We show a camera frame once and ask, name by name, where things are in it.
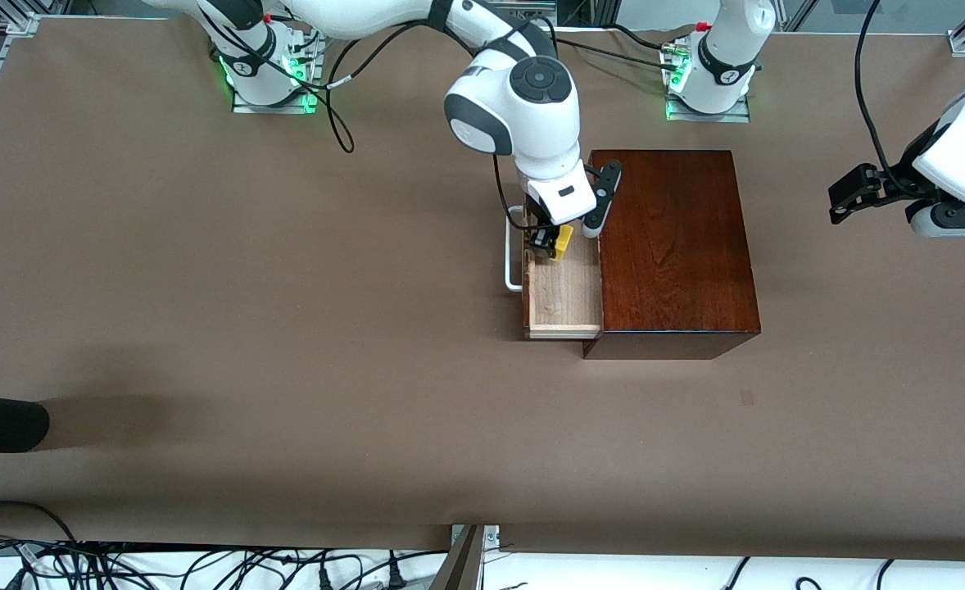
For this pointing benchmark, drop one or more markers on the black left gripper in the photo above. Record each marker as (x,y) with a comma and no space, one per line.
(897,178)

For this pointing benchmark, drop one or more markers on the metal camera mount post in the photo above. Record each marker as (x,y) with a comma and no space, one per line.
(462,565)

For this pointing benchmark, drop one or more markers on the dark wooden drawer cabinet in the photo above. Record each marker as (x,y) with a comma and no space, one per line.
(679,246)

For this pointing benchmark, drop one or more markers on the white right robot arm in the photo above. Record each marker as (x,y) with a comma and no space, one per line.
(532,131)

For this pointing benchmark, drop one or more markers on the black power plug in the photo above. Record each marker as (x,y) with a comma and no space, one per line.
(324,578)
(396,577)

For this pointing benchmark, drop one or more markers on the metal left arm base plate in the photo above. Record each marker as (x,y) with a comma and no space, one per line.
(708,117)

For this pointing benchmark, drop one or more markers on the yellow block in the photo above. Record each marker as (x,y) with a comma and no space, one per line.
(564,238)

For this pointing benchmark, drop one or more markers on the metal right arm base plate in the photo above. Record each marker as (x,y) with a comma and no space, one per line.
(274,109)

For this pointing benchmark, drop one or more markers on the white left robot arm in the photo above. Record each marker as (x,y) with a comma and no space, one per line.
(962,164)

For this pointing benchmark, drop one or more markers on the grey metal rail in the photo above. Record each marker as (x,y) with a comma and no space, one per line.
(532,6)

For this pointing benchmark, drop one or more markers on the aluminium frame structure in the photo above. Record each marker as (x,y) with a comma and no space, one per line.
(589,10)

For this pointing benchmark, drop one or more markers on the brown table cover sheet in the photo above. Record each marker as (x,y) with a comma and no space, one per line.
(286,369)

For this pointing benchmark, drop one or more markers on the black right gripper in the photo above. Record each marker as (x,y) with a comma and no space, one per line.
(538,220)

